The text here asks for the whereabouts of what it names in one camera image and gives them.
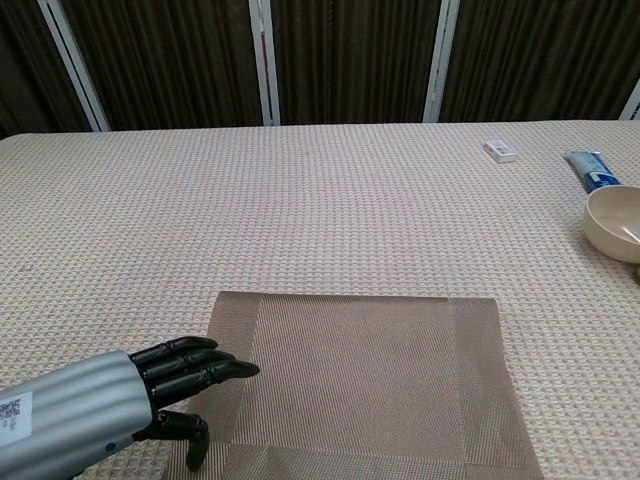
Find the white screen frame post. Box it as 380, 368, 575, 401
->
422, 0, 461, 124
618, 79, 640, 121
248, 0, 282, 126
37, 0, 111, 133

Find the blue white toothpaste tube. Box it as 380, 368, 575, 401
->
564, 150, 621, 194

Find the brown woven placemat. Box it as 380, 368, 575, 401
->
159, 291, 545, 480

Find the dark curtain panel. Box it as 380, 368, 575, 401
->
0, 0, 94, 140
62, 0, 265, 132
269, 0, 444, 126
439, 0, 640, 123

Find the pink bowl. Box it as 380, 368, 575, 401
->
583, 185, 640, 265

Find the beige woven tablecloth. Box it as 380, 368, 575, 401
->
0, 118, 640, 480

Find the small white box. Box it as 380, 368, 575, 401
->
483, 140, 518, 163

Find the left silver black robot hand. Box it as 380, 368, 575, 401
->
0, 336, 261, 480

